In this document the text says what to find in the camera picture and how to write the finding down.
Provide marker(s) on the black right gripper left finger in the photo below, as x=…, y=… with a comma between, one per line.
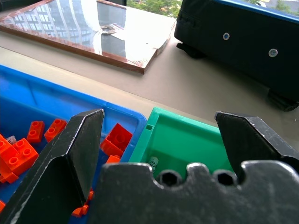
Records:
x=58, y=172

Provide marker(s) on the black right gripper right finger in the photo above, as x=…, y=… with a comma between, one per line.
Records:
x=252, y=142

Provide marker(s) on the green plastic bin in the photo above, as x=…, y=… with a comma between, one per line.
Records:
x=184, y=140

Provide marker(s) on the blue plastic bin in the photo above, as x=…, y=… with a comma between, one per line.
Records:
x=58, y=102

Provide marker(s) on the black case with blue trim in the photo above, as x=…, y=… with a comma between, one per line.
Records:
x=245, y=37

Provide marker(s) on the glossy brown-edged board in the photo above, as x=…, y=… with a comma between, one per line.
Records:
x=77, y=30

